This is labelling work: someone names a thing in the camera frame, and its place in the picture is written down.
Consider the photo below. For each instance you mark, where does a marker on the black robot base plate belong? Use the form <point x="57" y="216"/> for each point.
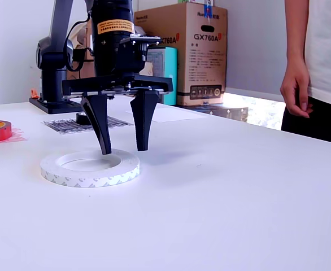
<point x="55" y="108"/>

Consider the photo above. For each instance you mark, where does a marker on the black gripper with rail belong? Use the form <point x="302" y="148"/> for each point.
<point x="106" y="84"/>

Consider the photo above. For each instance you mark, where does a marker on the black scribbled paper sheet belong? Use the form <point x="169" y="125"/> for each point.
<point x="61" y="125"/>

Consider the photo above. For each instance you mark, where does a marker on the teal box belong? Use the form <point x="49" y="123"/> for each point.
<point x="171" y="65"/>

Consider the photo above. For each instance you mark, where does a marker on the blank white paper sheet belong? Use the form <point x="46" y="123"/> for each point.
<point x="176" y="114"/>

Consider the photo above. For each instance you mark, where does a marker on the dark grey Piper robot arm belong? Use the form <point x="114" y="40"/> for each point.
<point x="52" y="59"/>

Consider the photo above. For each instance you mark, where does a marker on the person in white shirt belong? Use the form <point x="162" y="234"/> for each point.
<point x="329" y="56"/>

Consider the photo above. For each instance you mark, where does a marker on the green item on carton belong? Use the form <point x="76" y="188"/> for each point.
<point x="186" y="1"/>

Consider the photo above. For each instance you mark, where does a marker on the person's right forearm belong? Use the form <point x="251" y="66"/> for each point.
<point x="296" y="34"/>

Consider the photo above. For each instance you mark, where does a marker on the white double-sided tape roll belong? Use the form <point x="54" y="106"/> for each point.
<point x="92" y="180"/>

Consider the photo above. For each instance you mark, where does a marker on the person's right hand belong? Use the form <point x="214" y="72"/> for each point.
<point x="296" y="90"/>

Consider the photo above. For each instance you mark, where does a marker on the black tape roll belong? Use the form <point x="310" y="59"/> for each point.
<point x="82" y="118"/>

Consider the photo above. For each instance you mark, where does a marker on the grey plastic bag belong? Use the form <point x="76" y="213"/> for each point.
<point x="140" y="29"/>

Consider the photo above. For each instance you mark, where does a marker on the red scribbled paper sheet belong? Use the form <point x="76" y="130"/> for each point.
<point x="18" y="135"/>

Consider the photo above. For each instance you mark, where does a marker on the orange clamp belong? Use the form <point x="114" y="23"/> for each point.
<point x="34" y="93"/>

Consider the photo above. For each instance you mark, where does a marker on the tall GX760A cardboard carton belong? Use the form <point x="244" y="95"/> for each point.
<point x="208" y="56"/>

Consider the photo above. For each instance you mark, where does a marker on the cardboard carton with blue print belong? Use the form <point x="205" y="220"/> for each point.
<point x="73" y="84"/>

